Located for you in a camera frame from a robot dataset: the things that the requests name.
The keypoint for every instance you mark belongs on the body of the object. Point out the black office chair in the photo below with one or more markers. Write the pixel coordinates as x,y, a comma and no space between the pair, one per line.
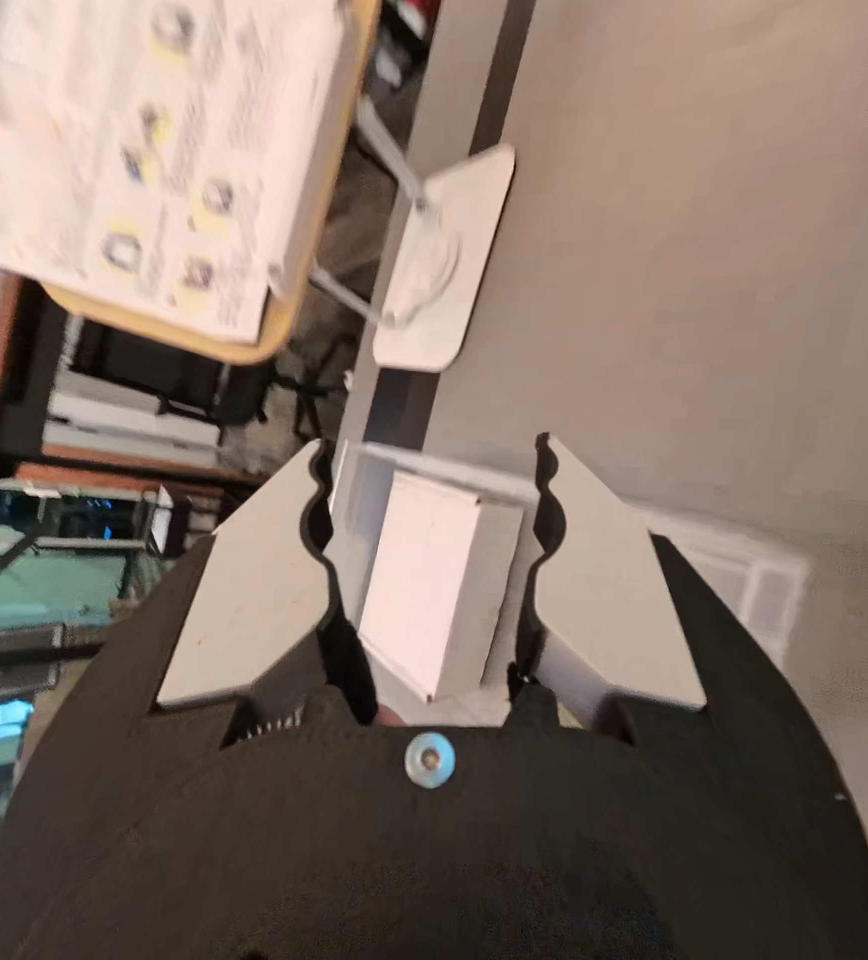
179,375

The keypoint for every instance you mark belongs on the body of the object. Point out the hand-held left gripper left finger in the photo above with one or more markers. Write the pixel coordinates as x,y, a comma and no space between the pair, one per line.
254,600

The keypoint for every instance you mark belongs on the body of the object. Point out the white stand base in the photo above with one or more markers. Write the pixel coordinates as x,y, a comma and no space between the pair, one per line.
471,225

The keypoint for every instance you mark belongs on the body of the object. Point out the white cardboard box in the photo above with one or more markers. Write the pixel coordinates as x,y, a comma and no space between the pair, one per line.
426,585

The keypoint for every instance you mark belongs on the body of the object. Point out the light wooden board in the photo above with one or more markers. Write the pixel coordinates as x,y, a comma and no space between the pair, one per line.
276,349

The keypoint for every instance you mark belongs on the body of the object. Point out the white stand rod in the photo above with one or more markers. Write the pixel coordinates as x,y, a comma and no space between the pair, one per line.
344,292
389,150

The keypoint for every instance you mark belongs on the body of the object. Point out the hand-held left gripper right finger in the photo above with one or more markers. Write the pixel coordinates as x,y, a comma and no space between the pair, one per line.
613,600

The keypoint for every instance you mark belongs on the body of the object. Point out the printed instruction sheet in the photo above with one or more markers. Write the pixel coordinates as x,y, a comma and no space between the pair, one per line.
141,150

